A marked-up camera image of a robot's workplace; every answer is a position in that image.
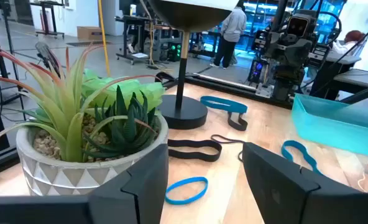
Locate rubber bands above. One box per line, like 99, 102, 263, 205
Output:
167, 139, 223, 162

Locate grey desk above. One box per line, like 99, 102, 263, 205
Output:
310, 51, 362, 94
333, 68, 368, 100

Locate computer tower blue lights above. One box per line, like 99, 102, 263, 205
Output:
247, 57, 270, 85

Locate black cart table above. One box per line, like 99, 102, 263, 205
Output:
30, 0, 65, 39

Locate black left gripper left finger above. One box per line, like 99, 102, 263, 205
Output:
89, 143, 170, 224

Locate large blue rubber band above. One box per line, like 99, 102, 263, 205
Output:
280, 139, 323, 175

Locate person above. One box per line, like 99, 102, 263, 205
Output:
331, 30, 367, 57
209, 0, 248, 70

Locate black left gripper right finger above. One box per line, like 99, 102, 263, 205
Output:
242, 142, 356, 224

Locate white globe table lamp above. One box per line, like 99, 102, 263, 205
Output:
148, 0, 240, 131

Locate thin dark brown rubber band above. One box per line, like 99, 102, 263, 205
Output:
210, 134, 246, 162

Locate short black rubber band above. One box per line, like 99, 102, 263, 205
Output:
227, 111, 249, 132

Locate potted succulent patterned pot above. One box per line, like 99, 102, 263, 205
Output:
0, 42, 170, 197

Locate cardboard box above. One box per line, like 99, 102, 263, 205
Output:
76, 26, 103, 40

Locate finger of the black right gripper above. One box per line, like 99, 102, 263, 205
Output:
285, 37, 313, 68
264, 33, 285, 59

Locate computer tower green lights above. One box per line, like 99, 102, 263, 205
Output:
154, 26, 183, 62

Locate small blue rubber band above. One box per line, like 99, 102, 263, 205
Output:
164, 176, 209, 206

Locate black desk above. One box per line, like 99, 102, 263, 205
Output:
115, 15, 155, 65

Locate yellow hanging cable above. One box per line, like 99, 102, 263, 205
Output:
97, 0, 111, 78

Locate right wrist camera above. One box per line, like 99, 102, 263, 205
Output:
286, 14, 311, 39

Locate teal plastic bin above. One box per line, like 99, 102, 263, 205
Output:
291, 93, 368, 160

